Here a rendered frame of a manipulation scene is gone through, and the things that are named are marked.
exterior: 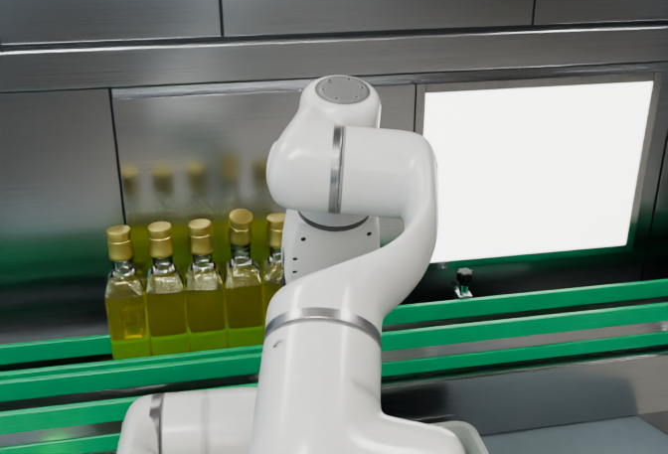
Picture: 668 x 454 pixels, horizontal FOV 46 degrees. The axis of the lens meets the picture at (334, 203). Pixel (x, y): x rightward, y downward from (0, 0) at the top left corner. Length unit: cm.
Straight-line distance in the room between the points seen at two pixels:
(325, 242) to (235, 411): 19
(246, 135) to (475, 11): 41
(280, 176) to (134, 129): 62
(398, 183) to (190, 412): 32
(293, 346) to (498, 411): 88
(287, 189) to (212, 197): 64
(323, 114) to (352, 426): 29
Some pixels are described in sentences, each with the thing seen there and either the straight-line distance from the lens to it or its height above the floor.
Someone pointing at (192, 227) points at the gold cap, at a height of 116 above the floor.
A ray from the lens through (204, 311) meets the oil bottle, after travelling 119.
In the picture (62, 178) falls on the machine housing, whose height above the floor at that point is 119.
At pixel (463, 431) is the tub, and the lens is 128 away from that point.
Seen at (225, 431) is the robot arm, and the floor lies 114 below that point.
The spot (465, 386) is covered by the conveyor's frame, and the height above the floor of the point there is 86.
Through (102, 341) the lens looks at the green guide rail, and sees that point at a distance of 129.
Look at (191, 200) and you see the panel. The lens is 127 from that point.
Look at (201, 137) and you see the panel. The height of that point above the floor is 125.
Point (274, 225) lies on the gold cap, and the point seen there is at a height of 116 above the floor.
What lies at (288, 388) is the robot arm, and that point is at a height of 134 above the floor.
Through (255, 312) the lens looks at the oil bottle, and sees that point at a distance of 120.
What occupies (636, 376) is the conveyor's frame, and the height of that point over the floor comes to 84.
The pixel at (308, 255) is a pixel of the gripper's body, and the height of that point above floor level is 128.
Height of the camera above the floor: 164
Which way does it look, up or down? 24 degrees down
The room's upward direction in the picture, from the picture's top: straight up
